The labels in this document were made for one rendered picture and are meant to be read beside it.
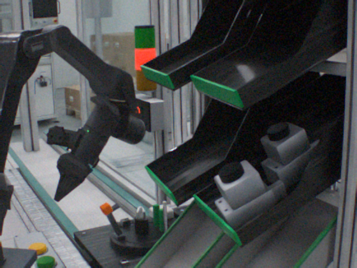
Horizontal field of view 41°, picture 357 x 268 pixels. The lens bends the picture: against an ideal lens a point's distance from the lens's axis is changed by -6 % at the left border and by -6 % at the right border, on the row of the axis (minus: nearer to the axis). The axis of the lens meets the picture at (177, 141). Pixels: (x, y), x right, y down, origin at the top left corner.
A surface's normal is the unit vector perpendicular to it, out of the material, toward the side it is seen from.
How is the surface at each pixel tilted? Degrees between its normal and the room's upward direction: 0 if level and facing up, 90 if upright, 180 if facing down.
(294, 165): 90
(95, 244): 0
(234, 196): 93
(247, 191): 93
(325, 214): 45
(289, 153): 90
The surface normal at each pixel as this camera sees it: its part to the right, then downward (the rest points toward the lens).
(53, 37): 0.99, -0.07
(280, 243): -0.69, -0.60
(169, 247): 0.33, 0.24
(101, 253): -0.03, -0.96
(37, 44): 0.82, 0.13
